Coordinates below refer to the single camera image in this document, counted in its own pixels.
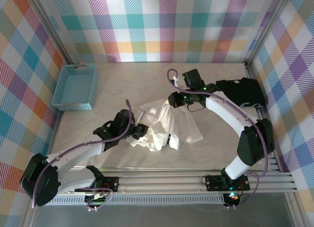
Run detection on blue plastic basket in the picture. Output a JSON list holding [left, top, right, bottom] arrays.
[[51, 63, 99, 112]]

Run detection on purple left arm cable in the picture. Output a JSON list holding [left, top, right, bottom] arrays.
[[31, 98, 135, 209]]

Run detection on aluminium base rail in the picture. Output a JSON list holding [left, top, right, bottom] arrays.
[[55, 170, 297, 196]]

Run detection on white t-shirt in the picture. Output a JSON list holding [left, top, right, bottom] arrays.
[[126, 98, 204, 152]]

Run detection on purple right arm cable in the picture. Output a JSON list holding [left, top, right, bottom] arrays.
[[166, 68, 269, 209]]

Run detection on electronics board with wires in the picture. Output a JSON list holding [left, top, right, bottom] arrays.
[[75, 184, 115, 212]]

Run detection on black folded t-shirt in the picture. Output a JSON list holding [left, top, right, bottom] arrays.
[[215, 77, 267, 109]]

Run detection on electronics board with LEDs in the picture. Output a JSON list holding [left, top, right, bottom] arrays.
[[223, 191, 242, 210]]

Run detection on aluminium frame post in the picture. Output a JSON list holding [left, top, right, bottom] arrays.
[[244, 0, 295, 68], [26, 0, 85, 67]]

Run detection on aluminium side rail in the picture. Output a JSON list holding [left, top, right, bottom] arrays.
[[48, 111, 65, 154], [244, 62, 280, 173]]

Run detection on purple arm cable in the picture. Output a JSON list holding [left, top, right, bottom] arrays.
[[166, 68, 269, 209], [31, 98, 135, 209]]

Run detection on grey slotted cable duct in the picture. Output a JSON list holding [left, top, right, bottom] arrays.
[[52, 197, 225, 205]]

